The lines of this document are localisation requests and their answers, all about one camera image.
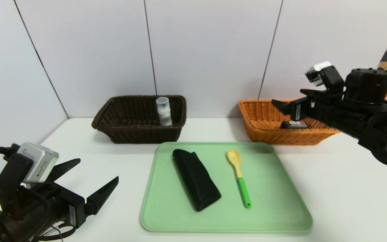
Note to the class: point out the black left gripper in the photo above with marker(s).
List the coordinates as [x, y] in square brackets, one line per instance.
[74, 213]

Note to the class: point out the black glasses case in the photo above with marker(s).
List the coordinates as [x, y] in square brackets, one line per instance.
[197, 181]

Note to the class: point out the small black carton pink top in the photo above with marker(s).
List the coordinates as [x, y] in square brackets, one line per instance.
[294, 124]

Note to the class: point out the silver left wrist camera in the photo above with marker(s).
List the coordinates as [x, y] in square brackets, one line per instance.
[39, 161]

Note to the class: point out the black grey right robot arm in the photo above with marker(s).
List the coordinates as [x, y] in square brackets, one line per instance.
[368, 87]

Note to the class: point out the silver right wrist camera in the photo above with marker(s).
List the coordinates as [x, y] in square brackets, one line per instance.
[317, 69]

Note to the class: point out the orange wicker basket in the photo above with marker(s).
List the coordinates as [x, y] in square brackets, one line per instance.
[274, 136]

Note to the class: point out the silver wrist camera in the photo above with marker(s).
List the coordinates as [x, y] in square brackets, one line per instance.
[317, 69]
[39, 161]

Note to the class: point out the dark brown wicker basket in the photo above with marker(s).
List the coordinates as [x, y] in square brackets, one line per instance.
[129, 134]

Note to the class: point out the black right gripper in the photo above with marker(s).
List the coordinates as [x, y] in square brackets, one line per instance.
[298, 111]

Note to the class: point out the light green plastic tray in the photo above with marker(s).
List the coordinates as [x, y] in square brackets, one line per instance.
[180, 215]

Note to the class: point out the white bottle with clear cap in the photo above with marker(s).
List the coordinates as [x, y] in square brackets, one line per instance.
[164, 114]

